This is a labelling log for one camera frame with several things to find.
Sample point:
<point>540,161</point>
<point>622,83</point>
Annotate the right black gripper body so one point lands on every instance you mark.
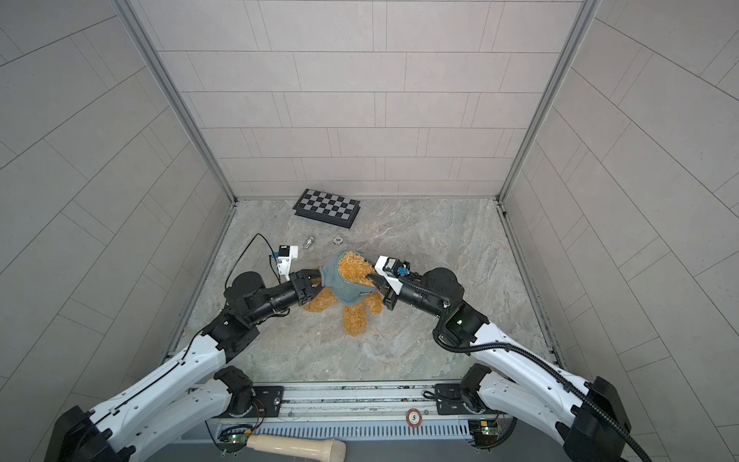
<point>418,299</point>

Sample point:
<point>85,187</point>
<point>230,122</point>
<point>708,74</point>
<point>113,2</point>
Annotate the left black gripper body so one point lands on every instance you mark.
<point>300,295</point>

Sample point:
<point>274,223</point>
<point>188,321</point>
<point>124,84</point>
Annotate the grey-green teddy sweater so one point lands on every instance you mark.
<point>347,292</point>

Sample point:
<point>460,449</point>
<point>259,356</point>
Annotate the tan teddy bear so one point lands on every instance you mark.
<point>355,317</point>

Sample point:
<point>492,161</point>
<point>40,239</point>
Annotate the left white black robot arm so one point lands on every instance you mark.
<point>139,421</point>

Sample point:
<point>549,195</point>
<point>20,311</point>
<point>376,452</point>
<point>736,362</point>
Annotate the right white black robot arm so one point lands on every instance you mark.
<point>587,417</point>

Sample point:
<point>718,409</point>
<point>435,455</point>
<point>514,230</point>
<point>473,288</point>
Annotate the folded black white chessboard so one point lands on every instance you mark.
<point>327,208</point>

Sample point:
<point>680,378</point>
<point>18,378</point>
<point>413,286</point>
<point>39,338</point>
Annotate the round red white sticker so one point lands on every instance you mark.
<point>414,418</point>

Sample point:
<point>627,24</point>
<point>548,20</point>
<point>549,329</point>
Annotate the right green circuit board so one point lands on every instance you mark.
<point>484,435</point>

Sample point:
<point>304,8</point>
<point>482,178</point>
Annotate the green circuit board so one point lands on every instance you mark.
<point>234,439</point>
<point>484,435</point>

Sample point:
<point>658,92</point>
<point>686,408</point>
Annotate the left green circuit board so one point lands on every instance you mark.
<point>234,439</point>

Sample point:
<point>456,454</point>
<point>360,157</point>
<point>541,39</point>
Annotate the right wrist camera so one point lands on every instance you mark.
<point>392,270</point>

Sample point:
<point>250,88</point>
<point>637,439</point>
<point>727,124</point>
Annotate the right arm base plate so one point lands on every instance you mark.
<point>449,400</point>

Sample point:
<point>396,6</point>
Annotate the aluminium mounting rail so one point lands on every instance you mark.
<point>325,400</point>

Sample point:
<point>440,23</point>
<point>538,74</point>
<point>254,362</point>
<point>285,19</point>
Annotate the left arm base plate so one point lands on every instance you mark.
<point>256,402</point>

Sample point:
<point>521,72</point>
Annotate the beige wooden handle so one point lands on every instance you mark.
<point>318,450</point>

